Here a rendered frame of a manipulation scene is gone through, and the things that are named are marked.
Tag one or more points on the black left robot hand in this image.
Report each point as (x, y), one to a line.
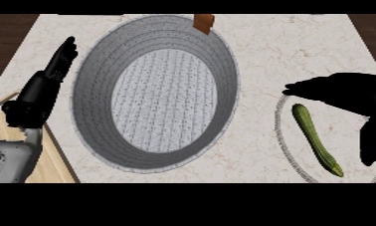
(42, 90)

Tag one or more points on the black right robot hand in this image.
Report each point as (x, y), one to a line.
(342, 87)

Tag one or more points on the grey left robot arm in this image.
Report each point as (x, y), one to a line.
(16, 157)

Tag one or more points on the green squash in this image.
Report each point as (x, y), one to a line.
(316, 138)

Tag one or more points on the white round placemat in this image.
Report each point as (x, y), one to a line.
(298, 150)

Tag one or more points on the grey woven basket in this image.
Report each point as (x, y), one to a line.
(157, 94)

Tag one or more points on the brown leather basket tag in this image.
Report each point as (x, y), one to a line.
(204, 23)

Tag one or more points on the pale wooden cutting board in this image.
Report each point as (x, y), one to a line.
(52, 163)

